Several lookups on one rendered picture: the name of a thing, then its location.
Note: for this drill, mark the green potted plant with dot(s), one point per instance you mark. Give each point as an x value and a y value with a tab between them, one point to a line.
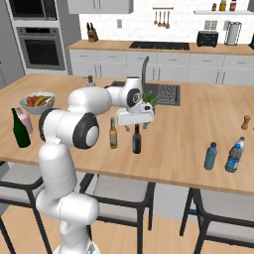
151	98

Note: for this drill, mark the amber glass bottle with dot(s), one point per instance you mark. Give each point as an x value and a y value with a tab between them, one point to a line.
113	135

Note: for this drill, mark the single wall socket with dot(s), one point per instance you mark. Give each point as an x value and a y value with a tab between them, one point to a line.
119	23

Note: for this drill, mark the wooden pepper mill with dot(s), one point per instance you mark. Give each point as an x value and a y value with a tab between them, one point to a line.
245	123

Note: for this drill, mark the white wall shelf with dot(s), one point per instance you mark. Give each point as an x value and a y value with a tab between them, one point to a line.
225	12

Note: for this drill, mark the dark green glass bottle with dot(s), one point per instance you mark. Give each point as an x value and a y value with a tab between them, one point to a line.
21	132

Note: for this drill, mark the grey base cupboards run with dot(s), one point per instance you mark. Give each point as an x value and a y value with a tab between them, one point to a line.
198	67

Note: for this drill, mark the grey bowl of fruit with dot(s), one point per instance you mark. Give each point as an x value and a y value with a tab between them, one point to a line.
37	101

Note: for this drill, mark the steel microwave oven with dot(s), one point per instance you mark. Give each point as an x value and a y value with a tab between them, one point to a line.
32	8

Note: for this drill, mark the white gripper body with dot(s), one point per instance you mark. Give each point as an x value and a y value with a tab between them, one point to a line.
135	116

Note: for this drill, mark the yellow jar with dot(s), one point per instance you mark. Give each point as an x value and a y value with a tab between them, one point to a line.
223	5

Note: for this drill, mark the black toaster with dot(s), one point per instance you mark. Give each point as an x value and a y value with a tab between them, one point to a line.
207	38

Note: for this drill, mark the dark grey tap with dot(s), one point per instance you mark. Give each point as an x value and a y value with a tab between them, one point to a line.
145	71

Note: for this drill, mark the red jar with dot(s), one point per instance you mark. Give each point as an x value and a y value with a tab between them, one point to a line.
233	5

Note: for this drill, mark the black stool grey seat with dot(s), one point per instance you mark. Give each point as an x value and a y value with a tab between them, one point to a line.
16	180
225	208
122	195

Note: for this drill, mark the black hob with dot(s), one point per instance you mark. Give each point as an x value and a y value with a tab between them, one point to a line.
159	45

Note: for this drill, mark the dark sink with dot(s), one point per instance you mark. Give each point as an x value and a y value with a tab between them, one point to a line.
167	94

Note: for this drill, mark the dark brown glass bottle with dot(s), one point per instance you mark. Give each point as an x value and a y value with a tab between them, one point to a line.
136	142

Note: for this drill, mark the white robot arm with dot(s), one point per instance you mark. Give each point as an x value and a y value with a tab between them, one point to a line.
66	125

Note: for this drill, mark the small brown jar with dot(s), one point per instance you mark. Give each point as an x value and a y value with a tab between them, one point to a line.
214	7

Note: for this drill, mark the hanging wooden tool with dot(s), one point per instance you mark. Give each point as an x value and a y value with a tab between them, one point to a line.
155	19
159	20
167	21
163	19

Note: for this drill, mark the grey soap dispenser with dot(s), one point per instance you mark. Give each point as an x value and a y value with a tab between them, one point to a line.
90	81

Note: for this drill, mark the large blue plastic bottle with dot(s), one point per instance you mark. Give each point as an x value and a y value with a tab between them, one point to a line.
234	157

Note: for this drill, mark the wooden tool rail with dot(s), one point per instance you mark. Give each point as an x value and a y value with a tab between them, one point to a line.
162	8

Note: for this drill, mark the pink bottle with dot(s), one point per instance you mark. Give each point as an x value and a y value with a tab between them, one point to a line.
27	122

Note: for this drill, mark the wooden knife block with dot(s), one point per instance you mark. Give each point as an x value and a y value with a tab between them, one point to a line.
93	34

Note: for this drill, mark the grey wall cupboards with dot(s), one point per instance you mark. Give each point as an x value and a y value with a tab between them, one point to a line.
99	6

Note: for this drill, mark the small blue plastic bottle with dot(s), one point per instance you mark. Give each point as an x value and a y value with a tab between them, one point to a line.
210	158

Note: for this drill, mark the double wall socket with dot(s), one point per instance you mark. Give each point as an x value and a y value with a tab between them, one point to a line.
211	25

